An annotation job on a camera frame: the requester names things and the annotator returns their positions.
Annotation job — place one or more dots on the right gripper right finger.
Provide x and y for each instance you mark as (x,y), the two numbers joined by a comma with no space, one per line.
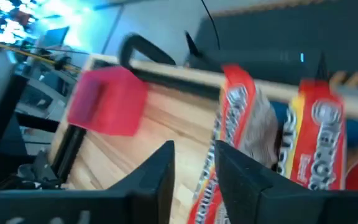
(241,186)

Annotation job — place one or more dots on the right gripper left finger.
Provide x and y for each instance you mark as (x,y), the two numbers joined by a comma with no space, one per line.
(154,186)

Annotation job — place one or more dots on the red plastic bin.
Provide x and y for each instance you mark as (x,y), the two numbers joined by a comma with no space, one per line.
(110,102)

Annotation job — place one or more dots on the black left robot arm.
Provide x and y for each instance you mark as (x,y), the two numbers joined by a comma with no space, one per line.
(30,175)

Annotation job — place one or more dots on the black clamp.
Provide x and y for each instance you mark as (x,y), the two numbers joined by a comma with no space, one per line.
(154,51)

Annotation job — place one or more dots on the black mat with hazard stripe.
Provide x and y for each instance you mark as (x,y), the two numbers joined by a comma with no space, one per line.
(291,37)

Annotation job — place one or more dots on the black desk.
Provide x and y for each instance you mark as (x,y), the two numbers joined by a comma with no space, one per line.
(5,118)

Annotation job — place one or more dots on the bright monitor screen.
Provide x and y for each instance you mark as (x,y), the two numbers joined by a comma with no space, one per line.
(5,25)

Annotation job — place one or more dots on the black aluminium table frame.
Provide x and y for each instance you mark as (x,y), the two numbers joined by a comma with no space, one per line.
(182,84)

